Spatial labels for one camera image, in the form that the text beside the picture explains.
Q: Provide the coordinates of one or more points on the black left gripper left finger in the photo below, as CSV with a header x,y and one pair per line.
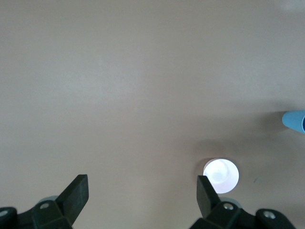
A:
x,y
71,200

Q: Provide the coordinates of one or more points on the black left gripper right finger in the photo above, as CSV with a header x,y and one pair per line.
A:
x,y
207,200

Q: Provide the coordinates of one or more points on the blue cup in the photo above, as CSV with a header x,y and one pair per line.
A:
x,y
294,120

